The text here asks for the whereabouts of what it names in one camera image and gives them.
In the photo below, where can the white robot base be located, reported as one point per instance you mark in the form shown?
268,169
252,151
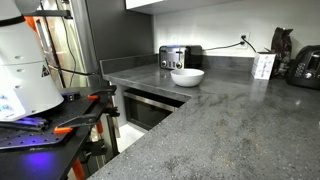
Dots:
26,85

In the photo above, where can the white ceramic bowl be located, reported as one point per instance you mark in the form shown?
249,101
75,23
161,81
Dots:
187,77

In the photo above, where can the stainless built-in oven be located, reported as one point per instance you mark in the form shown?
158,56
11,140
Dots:
145,109

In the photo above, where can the silver black toaster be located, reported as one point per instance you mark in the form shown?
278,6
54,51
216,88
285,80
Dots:
180,56

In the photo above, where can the black orange bar clamp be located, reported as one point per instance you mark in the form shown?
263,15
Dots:
100,104

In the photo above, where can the white upper cabinet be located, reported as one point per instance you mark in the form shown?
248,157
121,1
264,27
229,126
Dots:
155,7

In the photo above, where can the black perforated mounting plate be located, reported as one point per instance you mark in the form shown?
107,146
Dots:
38,131

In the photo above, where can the stainless steel refrigerator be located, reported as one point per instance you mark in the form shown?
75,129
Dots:
64,31

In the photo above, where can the white paper carton box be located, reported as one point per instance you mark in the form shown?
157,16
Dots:
262,65

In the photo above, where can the black robot cart table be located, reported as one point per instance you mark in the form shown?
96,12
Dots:
50,162

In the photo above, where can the dark coffee bag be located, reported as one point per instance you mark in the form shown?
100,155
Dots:
281,46

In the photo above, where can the black appliance at right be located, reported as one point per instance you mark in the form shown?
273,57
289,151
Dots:
305,68

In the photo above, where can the white wall outlet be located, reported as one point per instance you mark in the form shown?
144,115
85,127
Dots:
244,39

